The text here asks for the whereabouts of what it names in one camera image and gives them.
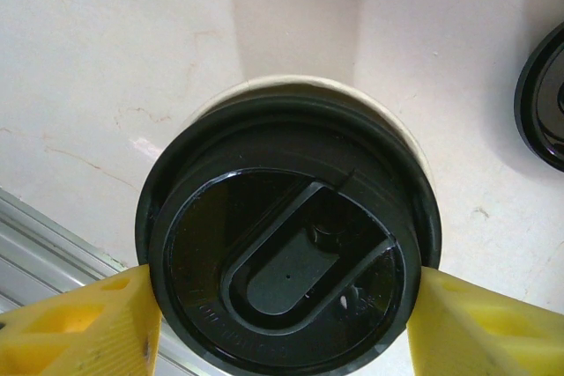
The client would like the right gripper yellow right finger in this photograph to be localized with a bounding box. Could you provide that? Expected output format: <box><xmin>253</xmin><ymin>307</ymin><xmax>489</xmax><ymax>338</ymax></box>
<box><xmin>407</xmin><ymin>265</ymin><xmax>564</xmax><ymax>376</ymax></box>

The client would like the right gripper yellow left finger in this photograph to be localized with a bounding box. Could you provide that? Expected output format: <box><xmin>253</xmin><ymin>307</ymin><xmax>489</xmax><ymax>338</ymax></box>
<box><xmin>0</xmin><ymin>263</ymin><xmax>162</xmax><ymax>376</ymax></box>

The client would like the black plastic cup lid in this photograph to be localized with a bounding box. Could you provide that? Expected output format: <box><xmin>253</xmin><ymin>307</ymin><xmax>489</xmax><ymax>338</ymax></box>
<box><xmin>514</xmin><ymin>18</ymin><xmax>564</xmax><ymax>174</ymax></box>
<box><xmin>134</xmin><ymin>92</ymin><xmax>442</xmax><ymax>371</ymax></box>

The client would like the green paper coffee cup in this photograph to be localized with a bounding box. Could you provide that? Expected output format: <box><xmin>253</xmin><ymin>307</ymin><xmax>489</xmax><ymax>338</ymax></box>
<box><xmin>187</xmin><ymin>74</ymin><xmax>437</xmax><ymax>192</ymax></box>

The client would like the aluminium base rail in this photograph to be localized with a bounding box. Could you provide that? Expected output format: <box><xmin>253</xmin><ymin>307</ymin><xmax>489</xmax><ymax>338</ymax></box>
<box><xmin>0</xmin><ymin>188</ymin><xmax>208</xmax><ymax>376</ymax></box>

